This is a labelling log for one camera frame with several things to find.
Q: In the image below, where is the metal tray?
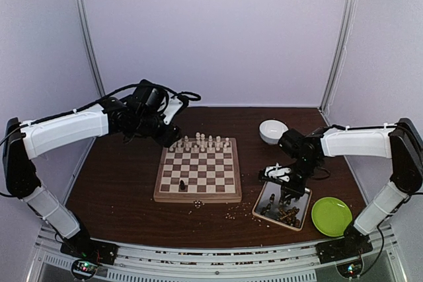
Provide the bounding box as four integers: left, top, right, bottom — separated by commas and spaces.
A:
252, 182, 312, 232

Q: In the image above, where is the white ceramic bowl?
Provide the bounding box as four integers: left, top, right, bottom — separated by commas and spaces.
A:
259, 120, 288, 145

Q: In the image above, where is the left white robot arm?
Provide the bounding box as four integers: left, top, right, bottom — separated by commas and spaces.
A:
1, 80, 190, 258

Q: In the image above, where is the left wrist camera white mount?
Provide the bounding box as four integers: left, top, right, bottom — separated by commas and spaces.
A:
163, 96, 184, 125

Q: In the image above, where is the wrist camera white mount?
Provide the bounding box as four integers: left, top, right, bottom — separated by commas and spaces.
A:
258, 163, 291, 184
163, 96, 184, 125

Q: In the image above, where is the green plate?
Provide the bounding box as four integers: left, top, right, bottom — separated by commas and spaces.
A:
311, 197, 352, 238

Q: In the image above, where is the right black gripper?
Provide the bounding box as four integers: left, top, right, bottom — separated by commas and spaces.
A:
280, 157, 320, 201

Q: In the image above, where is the left aluminium frame post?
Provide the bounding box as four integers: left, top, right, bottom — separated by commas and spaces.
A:
75, 0, 106, 96

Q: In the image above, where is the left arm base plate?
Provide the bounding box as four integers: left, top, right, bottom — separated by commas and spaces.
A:
60, 240, 118, 265

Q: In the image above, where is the aluminium frame post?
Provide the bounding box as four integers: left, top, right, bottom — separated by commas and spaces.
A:
75, 0, 106, 96
319, 0, 357, 117

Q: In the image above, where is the right aluminium frame post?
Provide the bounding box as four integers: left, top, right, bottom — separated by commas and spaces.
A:
319, 0, 357, 117

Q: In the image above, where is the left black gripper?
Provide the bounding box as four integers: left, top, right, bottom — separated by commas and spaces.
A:
134, 111, 182, 147

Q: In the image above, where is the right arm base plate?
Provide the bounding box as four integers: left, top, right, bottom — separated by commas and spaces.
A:
315, 238, 373, 264

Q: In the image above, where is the pile of dark chess pieces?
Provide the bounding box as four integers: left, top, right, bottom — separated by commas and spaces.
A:
277, 207, 301, 228

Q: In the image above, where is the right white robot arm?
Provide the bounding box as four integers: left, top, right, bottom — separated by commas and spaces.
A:
278, 118, 422, 257

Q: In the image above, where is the wooden chess board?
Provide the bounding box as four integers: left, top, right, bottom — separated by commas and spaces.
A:
153, 138, 242, 203

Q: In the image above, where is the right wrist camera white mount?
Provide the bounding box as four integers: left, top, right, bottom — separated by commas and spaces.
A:
258, 163, 291, 184

